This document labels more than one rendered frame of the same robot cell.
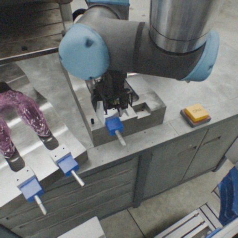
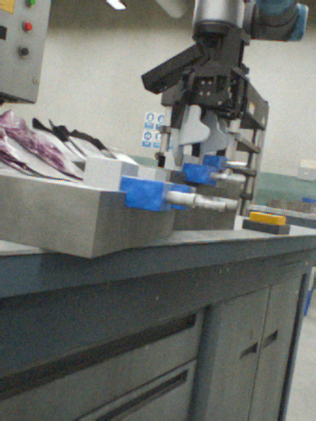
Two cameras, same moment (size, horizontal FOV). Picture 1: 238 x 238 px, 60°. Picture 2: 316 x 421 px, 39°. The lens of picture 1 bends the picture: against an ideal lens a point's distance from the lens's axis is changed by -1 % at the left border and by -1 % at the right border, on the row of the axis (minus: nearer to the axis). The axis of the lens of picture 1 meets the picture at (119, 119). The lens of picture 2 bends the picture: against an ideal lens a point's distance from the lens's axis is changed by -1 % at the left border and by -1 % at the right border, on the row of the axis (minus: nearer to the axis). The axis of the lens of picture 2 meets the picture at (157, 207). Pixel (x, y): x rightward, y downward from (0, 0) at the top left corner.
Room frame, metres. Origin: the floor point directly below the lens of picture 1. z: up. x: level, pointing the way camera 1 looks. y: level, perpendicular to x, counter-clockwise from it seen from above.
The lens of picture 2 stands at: (-0.15, 0.45, 0.87)
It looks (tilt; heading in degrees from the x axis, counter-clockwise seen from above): 3 degrees down; 326
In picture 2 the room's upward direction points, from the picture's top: 9 degrees clockwise
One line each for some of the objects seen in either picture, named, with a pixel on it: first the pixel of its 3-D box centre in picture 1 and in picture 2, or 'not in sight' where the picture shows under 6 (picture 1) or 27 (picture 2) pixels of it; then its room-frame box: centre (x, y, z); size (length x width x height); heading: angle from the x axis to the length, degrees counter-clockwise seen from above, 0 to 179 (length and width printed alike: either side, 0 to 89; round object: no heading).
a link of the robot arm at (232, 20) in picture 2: not in sight; (218, 20); (0.40, 0.02, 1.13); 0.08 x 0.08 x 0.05
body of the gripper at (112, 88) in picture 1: (112, 84); (214, 71); (0.40, 0.02, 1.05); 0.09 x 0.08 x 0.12; 23
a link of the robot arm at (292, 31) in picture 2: not in sight; (278, 19); (0.54, -0.25, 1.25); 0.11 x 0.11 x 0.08; 39
